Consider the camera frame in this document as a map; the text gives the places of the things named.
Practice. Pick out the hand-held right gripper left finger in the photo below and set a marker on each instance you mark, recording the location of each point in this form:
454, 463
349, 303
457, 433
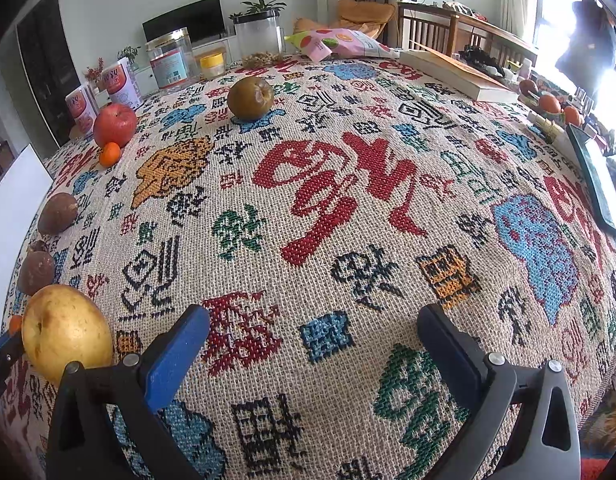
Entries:
177, 357

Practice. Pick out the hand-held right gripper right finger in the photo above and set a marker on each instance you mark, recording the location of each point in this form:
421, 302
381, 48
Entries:
448, 357

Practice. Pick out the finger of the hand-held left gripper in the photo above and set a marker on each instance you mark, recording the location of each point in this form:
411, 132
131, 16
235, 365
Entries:
2, 357

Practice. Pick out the small orange mandarin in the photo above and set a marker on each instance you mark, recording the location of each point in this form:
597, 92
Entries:
109, 155
15, 324

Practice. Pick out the yellow pear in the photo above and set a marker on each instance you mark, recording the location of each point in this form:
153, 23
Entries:
62, 330

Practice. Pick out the purple sweet potato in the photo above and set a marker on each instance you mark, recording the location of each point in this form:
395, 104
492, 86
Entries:
57, 213
35, 272

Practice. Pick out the white cardboard box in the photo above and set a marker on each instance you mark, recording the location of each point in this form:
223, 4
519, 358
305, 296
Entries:
12, 200

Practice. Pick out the red apple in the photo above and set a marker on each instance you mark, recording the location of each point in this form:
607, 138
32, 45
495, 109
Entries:
115, 125

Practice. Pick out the brown-green pear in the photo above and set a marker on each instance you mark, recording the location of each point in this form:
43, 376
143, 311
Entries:
250, 98

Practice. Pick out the printed woven tablecloth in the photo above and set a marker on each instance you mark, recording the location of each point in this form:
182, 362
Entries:
308, 280

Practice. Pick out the black tablet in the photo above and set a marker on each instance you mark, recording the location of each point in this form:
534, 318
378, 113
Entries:
595, 180

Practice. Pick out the pink labelled can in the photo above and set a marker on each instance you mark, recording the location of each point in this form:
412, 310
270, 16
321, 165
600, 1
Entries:
82, 110
120, 85

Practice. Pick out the orange fruit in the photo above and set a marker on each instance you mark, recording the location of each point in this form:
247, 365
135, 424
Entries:
573, 116
549, 103

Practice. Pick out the dark red fruit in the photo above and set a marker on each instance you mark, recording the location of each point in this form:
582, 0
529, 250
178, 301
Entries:
528, 86

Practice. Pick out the thick book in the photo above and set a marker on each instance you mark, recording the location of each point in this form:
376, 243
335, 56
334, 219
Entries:
453, 70

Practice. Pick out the clear jar with gold lid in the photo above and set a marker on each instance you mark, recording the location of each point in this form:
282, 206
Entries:
170, 67

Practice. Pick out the small yellow jar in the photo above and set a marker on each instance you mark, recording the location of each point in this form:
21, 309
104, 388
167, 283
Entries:
211, 66

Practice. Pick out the red flower bouquet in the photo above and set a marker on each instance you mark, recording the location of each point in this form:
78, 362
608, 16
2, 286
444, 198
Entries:
94, 70

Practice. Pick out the black glass cabinet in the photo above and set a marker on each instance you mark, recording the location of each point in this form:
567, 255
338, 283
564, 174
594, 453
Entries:
42, 60

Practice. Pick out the green plant in white pot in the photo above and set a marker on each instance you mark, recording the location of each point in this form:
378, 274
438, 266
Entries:
128, 55

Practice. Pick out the brown dried snack pile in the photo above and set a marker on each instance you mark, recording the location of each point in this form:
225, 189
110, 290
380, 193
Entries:
262, 58

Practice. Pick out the pink snack bag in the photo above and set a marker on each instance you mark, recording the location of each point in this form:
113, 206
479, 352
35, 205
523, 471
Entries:
348, 42

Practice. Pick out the clear container with black lid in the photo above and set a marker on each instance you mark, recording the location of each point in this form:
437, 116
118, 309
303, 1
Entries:
258, 35

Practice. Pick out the wooden slatted bench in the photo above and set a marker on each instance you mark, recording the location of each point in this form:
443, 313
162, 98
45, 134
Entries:
438, 25

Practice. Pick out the black television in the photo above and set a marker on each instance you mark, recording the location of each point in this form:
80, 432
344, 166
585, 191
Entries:
187, 20

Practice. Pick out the dark hanging coat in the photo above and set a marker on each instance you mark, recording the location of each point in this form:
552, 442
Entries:
585, 40

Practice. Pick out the small potted green plant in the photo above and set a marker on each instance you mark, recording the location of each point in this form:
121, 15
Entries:
236, 14

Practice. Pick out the orange cushioned chair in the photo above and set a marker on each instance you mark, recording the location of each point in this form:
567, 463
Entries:
363, 15

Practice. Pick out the large potted green plant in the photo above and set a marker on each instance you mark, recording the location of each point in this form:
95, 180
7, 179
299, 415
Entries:
260, 5

